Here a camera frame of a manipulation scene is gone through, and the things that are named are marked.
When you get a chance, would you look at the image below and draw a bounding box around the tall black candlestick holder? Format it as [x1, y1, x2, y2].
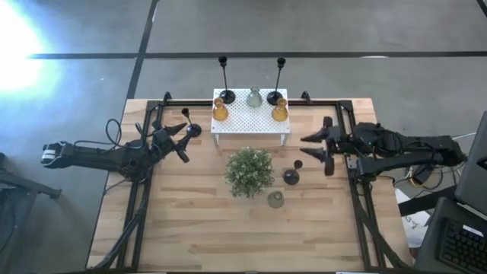
[266, 56, 287, 107]
[218, 56, 237, 105]

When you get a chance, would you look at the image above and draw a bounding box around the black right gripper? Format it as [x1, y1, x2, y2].
[298, 116, 349, 177]

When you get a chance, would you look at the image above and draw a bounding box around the short black candlestick holder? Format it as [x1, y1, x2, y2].
[180, 107, 203, 139]
[282, 159, 304, 186]

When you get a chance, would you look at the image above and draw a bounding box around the green artificial plant black pot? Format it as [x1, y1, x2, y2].
[223, 146, 275, 199]

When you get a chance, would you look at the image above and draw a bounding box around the dark grey laptop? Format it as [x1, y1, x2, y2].
[413, 110, 487, 274]

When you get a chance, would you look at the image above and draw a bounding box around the black metal stand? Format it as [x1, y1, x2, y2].
[0, 151, 62, 274]

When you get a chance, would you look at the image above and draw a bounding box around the green glass candle holder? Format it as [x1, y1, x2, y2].
[266, 190, 285, 209]

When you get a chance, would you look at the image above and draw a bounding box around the black cable loop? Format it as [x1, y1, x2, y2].
[105, 118, 153, 150]

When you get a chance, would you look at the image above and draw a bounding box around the white paper sheet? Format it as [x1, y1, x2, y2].
[393, 188, 431, 248]

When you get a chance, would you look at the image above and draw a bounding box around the white perforated metal shelf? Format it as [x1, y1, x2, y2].
[210, 88, 291, 148]

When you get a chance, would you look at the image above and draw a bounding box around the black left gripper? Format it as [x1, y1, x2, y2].
[151, 122, 193, 164]

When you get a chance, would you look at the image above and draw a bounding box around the clear grey glass candle holder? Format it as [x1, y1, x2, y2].
[245, 85, 264, 109]

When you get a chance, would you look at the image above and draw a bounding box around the black table frame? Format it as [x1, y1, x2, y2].
[86, 91, 414, 272]

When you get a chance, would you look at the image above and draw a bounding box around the amber glass candle holder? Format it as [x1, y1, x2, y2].
[271, 97, 290, 123]
[212, 97, 230, 123]

